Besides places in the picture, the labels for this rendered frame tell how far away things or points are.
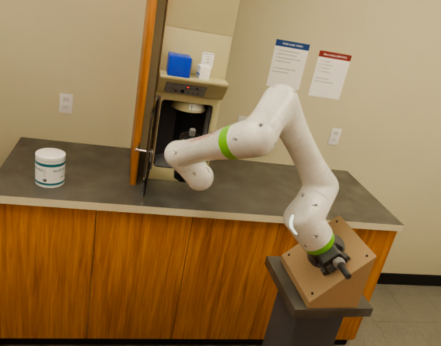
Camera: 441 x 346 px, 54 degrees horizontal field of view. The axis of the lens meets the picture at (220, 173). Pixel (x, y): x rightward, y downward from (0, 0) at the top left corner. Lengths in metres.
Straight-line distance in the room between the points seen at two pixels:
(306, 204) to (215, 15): 1.00
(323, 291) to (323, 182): 0.38
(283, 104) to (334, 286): 0.67
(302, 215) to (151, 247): 0.91
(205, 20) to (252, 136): 0.94
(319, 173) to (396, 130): 1.62
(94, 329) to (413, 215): 2.37
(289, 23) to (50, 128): 1.50
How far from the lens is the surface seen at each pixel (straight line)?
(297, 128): 1.46
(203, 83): 2.04
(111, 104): 2.62
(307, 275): 1.70
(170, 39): 2.11
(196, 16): 2.11
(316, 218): 1.56
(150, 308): 2.43
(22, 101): 2.68
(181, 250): 2.22
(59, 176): 2.13
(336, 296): 1.67
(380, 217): 2.52
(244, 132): 1.31
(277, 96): 1.39
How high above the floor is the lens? 1.92
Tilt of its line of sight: 23 degrees down
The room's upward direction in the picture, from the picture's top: 11 degrees clockwise
